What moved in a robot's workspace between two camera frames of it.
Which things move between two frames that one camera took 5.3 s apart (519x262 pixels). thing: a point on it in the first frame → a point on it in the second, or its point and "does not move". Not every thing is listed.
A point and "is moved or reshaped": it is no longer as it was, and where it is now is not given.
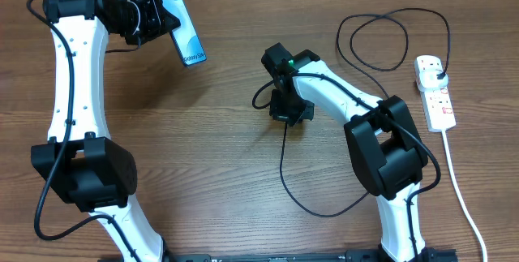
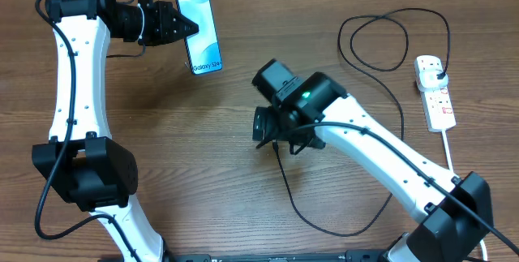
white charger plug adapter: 428,79 does not move
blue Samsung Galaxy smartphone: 185,36 is moved or reshaped
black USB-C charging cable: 300,204 → 291,196
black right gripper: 280,113 → 310,141
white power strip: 438,107 does not move
